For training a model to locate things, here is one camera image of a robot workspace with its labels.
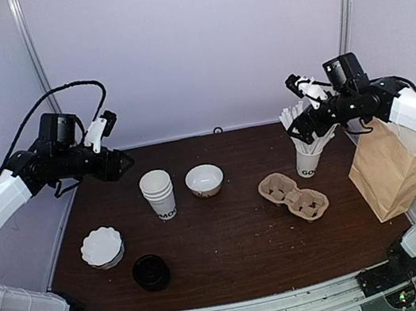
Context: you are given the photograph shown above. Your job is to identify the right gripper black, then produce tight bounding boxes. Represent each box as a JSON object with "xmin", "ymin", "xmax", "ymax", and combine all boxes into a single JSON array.
[{"xmin": 281, "ymin": 86, "xmax": 363, "ymax": 149}]

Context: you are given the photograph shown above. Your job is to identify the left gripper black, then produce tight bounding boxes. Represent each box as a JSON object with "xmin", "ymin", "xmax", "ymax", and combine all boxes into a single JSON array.
[{"xmin": 53, "ymin": 137, "xmax": 137, "ymax": 192}]

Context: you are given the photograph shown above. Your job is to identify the white cup holding straws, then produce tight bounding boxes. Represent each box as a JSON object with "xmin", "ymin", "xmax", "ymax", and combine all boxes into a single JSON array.
[{"xmin": 295, "ymin": 150, "xmax": 322, "ymax": 179}]

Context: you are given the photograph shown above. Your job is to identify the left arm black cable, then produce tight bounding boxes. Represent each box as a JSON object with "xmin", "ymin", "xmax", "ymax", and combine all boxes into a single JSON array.
[{"xmin": 0, "ymin": 76, "xmax": 121, "ymax": 193}]

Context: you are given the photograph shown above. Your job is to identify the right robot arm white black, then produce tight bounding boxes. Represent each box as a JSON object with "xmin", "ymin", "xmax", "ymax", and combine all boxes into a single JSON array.
[{"xmin": 285, "ymin": 52, "xmax": 416, "ymax": 285}]

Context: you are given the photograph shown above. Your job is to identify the stack of black lids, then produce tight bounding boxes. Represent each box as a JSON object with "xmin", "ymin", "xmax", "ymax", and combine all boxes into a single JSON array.
[{"xmin": 132, "ymin": 254, "xmax": 171, "ymax": 292}]

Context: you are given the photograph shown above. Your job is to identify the white round ceramic bowl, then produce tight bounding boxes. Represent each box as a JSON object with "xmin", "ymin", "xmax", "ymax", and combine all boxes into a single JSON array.
[{"xmin": 185, "ymin": 164, "xmax": 224, "ymax": 199}]

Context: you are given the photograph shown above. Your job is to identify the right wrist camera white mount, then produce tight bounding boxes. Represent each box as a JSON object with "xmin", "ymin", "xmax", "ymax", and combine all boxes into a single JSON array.
[{"xmin": 285, "ymin": 74, "xmax": 332, "ymax": 109}]

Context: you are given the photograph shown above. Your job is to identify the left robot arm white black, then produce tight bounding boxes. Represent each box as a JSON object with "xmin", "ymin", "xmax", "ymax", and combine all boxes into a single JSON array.
[{"xmin": 0, "ymin": 110, "xmax": 134, "ymax": 311}]

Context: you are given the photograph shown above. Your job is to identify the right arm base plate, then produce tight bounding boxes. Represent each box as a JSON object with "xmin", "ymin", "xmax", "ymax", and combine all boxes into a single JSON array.
[{"xmin": 356, "ymin": 255, "xmax": 416, "ymax": 298}]

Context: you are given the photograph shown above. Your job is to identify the stack of white paper cups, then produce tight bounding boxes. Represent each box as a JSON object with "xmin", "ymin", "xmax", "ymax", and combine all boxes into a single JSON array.
[{"xmin": 139, "ymin": 169, "xmax": 178, "ymax": 221}]

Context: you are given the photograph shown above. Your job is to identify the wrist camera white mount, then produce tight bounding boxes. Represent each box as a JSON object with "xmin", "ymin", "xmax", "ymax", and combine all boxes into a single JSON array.
[
  {"xmin": 285, "ymin": 74, "xmax": 332, "ymax": 109},
  {"xmin": 83, "ymin": 110, "xmax": 117, "ymax": 154}
]

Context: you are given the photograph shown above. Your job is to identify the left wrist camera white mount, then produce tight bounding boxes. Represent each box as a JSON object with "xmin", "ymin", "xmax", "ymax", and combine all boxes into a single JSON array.
[{"xmin": 83, "ymin": 110, "xmax": 117, "ymax": 154}]

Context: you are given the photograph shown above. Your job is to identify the bundle of white wrapped straws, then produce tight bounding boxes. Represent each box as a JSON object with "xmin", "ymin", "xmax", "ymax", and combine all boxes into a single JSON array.
[{"xmin": 279, "ymin": 101, "xmax": 337, "ymax": 156}]

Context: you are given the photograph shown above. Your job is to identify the brown pulp cup carrier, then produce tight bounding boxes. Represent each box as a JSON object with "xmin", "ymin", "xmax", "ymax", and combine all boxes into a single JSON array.
[{"xmin": 257, "ymin": 172, "xmax": 329, "ymax": 223}]

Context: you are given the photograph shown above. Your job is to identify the white scalloped ceramic dish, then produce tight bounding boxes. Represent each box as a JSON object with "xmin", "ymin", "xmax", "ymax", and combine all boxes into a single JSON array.
[{"xmin": 80, "ymin": 226, "xmax": 125, "ymax": 271}]

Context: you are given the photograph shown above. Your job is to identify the left aluminium corner post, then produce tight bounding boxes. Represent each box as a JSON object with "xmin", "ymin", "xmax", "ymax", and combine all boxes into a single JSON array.
[{"xmin": 6, "ymin": 0, "xmax": 64, "ymax": 120}]

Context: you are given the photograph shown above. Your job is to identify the brown paper bag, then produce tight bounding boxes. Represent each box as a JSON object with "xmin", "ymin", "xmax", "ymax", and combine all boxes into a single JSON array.
[{"xmin": 349, "ymin": 118, "xmax": 416, "ymax": 223}]

